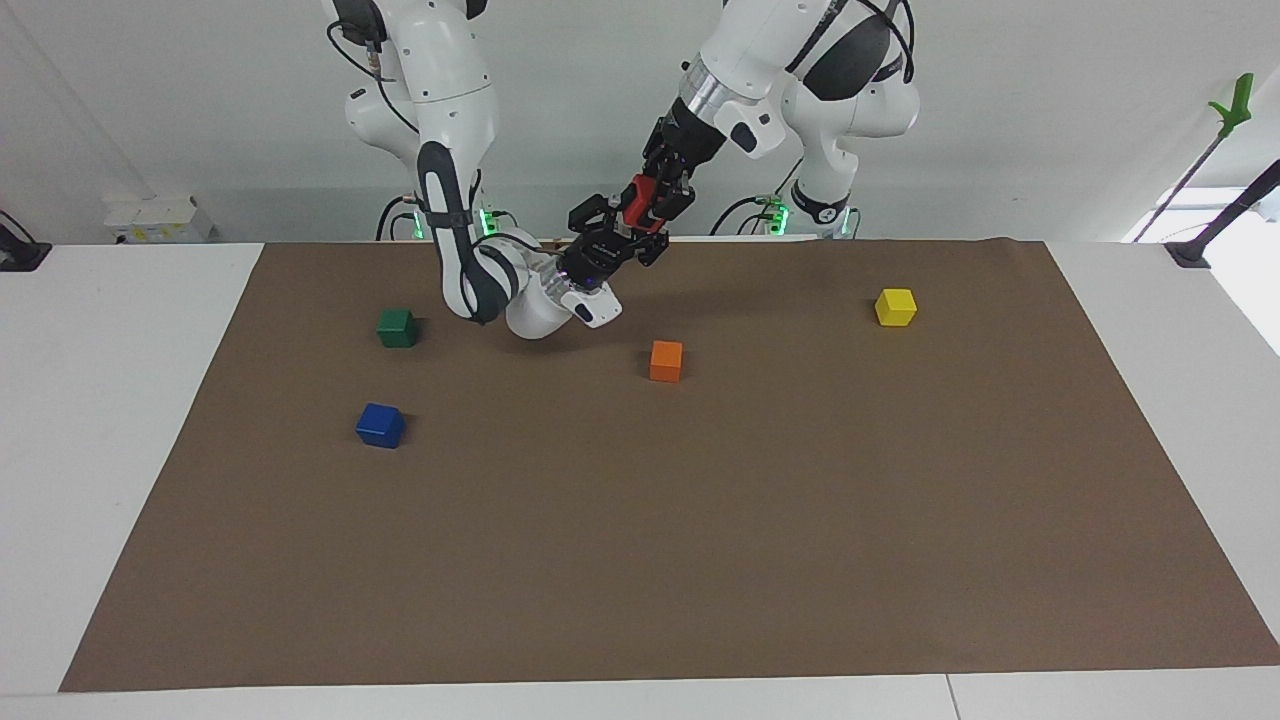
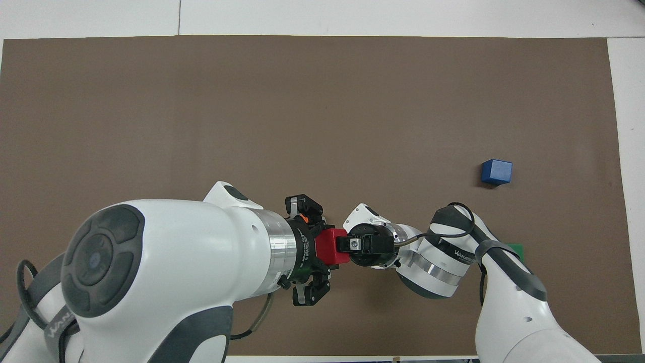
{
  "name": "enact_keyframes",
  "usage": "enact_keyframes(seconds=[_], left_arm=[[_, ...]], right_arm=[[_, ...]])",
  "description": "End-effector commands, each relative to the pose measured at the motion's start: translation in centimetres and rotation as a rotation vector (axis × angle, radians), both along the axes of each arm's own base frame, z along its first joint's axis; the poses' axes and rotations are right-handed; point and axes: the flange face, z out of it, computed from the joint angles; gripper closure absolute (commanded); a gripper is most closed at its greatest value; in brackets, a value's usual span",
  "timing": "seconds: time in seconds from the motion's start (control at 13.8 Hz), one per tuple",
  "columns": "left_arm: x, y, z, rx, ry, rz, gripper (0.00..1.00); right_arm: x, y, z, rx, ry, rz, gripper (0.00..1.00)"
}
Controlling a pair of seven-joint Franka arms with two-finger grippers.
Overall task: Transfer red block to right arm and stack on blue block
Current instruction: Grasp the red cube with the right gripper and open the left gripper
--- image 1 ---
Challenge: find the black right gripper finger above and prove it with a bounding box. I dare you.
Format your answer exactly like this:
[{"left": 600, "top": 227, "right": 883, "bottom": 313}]
[
  {"left": 567, "top": 193, "right": 629, "bottom": 241},
  {"left": 628, "top": 224, "right": 672, "bottom": 268}
]

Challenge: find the red wooden block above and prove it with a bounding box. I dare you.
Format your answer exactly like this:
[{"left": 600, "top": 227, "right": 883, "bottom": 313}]
[{"left": 622, "top": 175, "right": 658, "bottom": 227}]

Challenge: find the blue wooden block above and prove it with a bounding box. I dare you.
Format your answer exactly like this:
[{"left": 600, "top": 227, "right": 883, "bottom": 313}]
[{"left": 355, "top": 403, "right": 407, "bottom": 450}]

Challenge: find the brown table mat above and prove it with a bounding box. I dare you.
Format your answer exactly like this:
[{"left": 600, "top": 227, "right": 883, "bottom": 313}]
[{"left": 58, "top": 238, "right": 1280, "bottom": 693}]

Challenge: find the white cardboard box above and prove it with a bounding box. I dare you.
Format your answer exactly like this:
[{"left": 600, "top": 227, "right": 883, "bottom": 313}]
[{"left": 103, "top": 194, "right": 217, "bottom": 245}]

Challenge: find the green-tipped thin pole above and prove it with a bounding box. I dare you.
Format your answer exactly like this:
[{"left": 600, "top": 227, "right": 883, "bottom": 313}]
[{"left": 1130, "top": 72, "right": 1256, "bottom": 243}]

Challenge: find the black table clamp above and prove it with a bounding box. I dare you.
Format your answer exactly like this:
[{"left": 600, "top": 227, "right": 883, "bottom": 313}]
[{"left": 0, "top": 210, "right": 53, "bottom": 273}]

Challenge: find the black left arm base cable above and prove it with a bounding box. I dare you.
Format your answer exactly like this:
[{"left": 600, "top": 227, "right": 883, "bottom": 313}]
[{"left": 709, "top": 155, "right": 807, "bottom": 238}]

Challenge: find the black arm base cable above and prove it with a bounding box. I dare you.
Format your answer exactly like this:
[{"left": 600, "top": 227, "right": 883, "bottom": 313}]
[
  {"left": 709, "top": 155, "right": 807, "bottom": 238},
  {"left": 375, "top": 193, "right": 423, "bottom": 242}
]

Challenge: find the black right arm base cable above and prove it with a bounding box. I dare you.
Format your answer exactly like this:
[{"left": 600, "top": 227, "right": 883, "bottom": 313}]
[{"left": 375, "top": 193, "right": 423, "bottom": 242}]

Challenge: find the black left arm gripper cable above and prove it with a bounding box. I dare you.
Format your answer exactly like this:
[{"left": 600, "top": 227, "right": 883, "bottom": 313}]
[{"left": 785, "top": 0, "right": 917, "bottom": 85}]

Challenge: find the black arm gripper cable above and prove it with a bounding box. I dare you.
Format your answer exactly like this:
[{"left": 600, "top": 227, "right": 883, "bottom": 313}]
[
  {"left": 327, "top": 18, "right": 421, "bottom": 136},
  {"left": 785, "top": 0, "right": 917, "bottom": 85}
]

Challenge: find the black right arm gripper cable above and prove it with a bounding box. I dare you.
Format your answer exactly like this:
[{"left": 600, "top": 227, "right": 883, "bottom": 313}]
[{"left": 327, "top": 18, "right": 421, "bottom": 136}]

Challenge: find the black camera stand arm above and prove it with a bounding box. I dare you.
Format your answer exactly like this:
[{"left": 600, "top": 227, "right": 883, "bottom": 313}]
[{"left": 1164, "top": 158, "right": 1280, "bottom": 270}]

